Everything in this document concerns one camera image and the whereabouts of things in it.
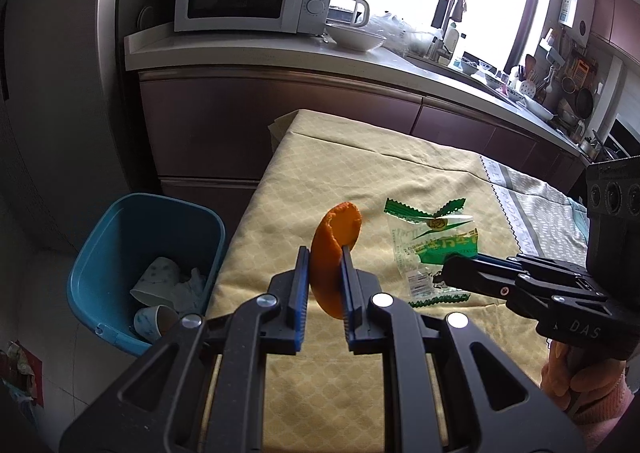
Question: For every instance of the white dish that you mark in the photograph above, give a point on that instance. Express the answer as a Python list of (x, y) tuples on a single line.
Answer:
[(539, 109)]

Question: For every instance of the kitchen counter cabinet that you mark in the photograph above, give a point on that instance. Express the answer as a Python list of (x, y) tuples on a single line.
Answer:
[(250, 108)]

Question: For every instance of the utensil holder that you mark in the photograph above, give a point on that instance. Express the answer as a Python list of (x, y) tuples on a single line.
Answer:
[(527, 85)]

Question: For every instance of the white water heater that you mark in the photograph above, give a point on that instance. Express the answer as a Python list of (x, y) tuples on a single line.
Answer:
[(575, 8)]

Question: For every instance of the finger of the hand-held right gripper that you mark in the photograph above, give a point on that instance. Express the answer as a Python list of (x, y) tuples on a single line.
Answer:
[(550, 267), (480, 280)]

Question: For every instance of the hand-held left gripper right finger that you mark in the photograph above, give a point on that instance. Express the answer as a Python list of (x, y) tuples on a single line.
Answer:
[(346, 293)]

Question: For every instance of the grey refrigerator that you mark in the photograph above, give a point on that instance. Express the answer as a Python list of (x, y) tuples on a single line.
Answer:
[(50, 83)]

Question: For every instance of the orange grater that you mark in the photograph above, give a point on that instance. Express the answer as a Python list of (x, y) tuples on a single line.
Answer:
[(580, 70)]

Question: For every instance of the blue plastic bin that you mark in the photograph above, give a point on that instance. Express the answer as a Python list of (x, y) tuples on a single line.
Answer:
[(115, 233)]

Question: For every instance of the white bottle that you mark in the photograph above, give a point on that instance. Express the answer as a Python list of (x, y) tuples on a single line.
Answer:
[(451, 37)]

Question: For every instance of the clear plastic bags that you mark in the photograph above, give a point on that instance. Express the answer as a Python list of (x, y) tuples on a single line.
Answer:
[(400, 30)]

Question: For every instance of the kitchen sink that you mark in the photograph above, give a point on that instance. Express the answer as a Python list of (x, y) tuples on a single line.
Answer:
[(450, 70)]

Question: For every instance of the orange peel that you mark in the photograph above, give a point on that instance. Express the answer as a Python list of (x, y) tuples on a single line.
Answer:
[(325, 258)]

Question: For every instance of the glass kettle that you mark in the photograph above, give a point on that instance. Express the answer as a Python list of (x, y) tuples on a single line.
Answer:
[(345, 8)]

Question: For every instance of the black frying pan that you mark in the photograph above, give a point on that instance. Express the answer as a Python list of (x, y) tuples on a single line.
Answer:
[(584, 103)]

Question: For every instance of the green snack wrapper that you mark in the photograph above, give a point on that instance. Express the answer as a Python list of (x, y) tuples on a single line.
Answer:
[(425, 243)]

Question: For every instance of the person's right forearm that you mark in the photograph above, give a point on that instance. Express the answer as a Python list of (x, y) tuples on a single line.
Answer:
[(612, 415)]

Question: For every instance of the yellow tablecloth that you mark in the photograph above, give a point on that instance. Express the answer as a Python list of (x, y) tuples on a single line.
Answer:
[(300, 173)]

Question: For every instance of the small steel pot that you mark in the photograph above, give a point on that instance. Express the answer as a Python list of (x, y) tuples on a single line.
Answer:
[(591, 145)]

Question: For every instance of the white paper cup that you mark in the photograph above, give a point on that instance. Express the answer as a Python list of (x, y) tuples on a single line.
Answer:
[(147, 324), (157, 278)]

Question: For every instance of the person's right hand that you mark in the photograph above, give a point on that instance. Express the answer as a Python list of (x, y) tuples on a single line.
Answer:
[(552, 373)]

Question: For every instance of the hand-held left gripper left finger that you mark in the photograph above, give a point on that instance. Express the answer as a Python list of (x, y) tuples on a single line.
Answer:
[(301, 293)]

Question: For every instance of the steel faucet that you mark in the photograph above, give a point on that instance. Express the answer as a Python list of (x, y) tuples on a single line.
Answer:
[(442, 50)]

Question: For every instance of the wall cabinet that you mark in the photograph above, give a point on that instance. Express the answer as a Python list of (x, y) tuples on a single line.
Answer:
[(620, 18)]

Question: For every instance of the grey printed cloth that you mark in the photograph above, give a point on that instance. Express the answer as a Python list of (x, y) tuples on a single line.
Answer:
[(540, 203)]

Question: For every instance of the metal strainer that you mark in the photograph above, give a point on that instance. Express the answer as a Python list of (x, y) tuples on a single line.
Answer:
[(567, 84)]

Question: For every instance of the black kitchen appliance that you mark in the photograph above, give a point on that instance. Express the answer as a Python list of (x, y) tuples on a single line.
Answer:
[(627, 138)]

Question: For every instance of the large white bowl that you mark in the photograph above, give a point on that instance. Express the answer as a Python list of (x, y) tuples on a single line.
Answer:
[(355, 38)]

